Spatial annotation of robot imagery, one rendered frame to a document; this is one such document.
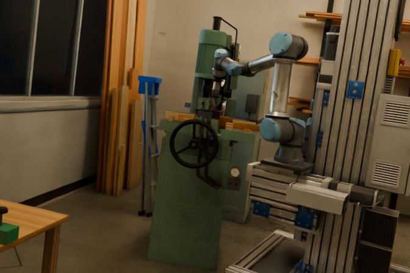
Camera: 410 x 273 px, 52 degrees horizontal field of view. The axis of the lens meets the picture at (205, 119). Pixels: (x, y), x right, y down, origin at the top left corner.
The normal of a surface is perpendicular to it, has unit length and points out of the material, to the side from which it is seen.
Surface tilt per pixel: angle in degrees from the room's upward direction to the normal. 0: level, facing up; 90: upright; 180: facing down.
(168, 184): 90
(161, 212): 90
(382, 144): 90
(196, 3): 90
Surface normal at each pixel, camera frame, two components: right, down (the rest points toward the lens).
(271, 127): -0.76, 0.09
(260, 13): -0.22, 0.05
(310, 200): -0.47, 0.01
